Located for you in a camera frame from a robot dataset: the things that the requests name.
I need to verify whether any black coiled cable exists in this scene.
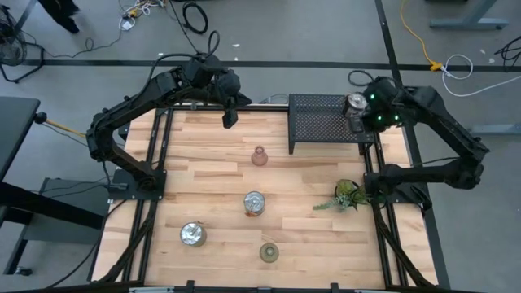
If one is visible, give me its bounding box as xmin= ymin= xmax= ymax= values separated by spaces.
xmin=182 ymin=1 xmax=210 ymax=35

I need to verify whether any pink ribbed glass candle holder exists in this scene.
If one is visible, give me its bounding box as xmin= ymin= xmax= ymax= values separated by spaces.
xmin=250 ymin=145 xmax=269 ymax=168

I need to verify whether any silver tin candle orange tag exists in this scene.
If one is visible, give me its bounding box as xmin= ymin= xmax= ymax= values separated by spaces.
xmin=243 ymin=190 xmax=267 ymax=218

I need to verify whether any black floor fan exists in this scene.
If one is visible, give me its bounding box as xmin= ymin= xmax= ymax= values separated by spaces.
xmin=0 ymin=4 xmax=46 ymax=85

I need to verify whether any potted green succulent plant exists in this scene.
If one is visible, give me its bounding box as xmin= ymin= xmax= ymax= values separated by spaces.
xmin=312 ymin=178 xmax=373 ymax=213

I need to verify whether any person's leg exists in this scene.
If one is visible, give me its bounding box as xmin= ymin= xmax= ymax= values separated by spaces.
xmin=38 ymin=0 xmax=81 ymax=35

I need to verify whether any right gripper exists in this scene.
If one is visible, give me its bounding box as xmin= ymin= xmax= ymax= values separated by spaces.
xmin=348 ymin=77 xmax=402 ymax=134

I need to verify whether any black desk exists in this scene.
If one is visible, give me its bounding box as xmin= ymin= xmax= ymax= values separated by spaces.
xmin=0 ymin=96 xmax=105 ymax=278

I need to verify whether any black cable loop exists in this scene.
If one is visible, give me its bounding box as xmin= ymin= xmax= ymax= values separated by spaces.
xmin=347 ymin=69 xmax=376 ymax=88

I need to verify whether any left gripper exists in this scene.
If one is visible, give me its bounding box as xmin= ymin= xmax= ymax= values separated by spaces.
xmin=209 ymin=64 xmax=254 ymax=130

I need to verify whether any silver tin candle brown label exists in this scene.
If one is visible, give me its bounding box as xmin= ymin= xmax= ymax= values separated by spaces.
xmin=179 ymin=221 xmax=208 ymax=248

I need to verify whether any black perforated metal shelf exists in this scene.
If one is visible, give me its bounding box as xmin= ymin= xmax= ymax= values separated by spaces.
xmin=287 ymin=93 xmax=378 ymax=156

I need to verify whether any yellow stick black knob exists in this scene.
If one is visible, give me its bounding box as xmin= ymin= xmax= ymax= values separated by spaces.
xmin=33 ymin=112 xmax=87 ymax=138

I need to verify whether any clear ribbed glass vase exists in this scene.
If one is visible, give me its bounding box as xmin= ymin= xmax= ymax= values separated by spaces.
xmin=259 ymin=242 xmax=281 ymax=264

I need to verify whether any black aluminium table frame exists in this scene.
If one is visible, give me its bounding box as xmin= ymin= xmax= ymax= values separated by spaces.
xmin=87 ymin=103 xmax=453 ymax=293

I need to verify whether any yellow extension cable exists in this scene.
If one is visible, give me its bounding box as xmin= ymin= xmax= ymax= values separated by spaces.
xmin=399 ymin=0 xmax=444 ymax=72

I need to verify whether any white cable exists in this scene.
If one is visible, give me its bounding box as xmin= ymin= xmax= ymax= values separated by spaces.
xmin=441 ymin=54 xmax=521 ymax=98

